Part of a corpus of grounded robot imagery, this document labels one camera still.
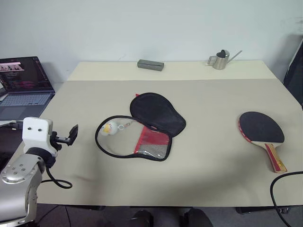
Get dark open laptop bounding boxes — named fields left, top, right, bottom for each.
left=0, top=56, right=56, bottom=121

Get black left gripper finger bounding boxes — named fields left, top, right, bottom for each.
left=68, top=124, right=79, bottom=146

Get dark rounded shape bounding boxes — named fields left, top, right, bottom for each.
left=132, top=209, right=154, bottom=227
left=184, top=208, right=214, bottom=227

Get white plush keychain charm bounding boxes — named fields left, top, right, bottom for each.
left=98, top=120, right=133, bottom=137

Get black table tennis paddle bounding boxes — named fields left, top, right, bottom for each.
left=238, top=111, right=288, bottom=174

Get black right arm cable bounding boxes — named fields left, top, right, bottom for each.
left=270, top=171, right=303, bottom=227

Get grey rectangular box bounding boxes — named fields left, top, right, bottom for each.
left=137, top=59, right=165, bottom=72

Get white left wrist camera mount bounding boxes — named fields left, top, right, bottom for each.
left=22, top=117, right=59, bottom=158

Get black red paddle case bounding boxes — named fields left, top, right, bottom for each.
left=95, top=92, right=187, bottom=162

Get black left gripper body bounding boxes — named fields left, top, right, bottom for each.
left=50, top=131, right=72, bottom=151

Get metal watering can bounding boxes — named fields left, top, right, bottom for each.
left=207, top=49, right=243, bottom=70

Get black table frame bracket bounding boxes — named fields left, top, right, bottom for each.
left=235, top=206, right=291, bottom=215

